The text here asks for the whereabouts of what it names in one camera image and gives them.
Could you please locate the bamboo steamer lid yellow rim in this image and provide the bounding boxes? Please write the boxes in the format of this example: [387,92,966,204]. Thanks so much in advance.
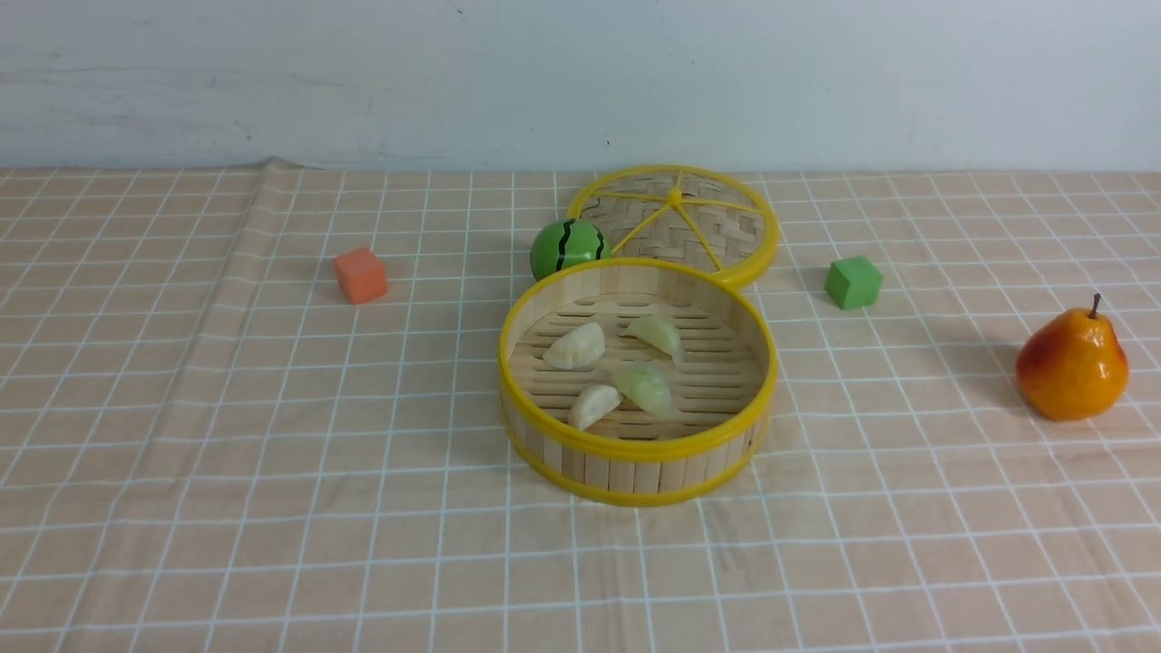
[565,165,781,288]

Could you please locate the green watermelon toy ball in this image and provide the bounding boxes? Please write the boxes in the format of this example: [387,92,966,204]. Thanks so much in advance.
[531,218,610,282]

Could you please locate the bamboo steamer tray yellow rim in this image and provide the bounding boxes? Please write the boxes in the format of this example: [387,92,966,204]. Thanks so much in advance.
[498,258,778,507]

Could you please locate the orange yellow toy pear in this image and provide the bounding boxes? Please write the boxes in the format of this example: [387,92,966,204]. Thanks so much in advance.
[1015,293,1128,422]

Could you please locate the pale green dumpling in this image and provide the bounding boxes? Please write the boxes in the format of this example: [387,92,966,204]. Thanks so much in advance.
[625,314,685,364]

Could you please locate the checkered beige tablecloth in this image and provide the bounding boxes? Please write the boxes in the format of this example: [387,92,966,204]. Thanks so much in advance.
[1,162,1160,652]

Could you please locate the orange foam cube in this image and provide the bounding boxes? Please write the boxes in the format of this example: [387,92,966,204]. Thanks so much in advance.
[332,247,389,304]

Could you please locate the green foam cube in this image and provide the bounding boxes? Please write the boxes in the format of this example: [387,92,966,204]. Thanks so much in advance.
[824,254,884,310]

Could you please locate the white dumpling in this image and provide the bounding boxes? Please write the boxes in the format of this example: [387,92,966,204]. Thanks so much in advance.
[568,383,622,431]
[542,322,606,369]

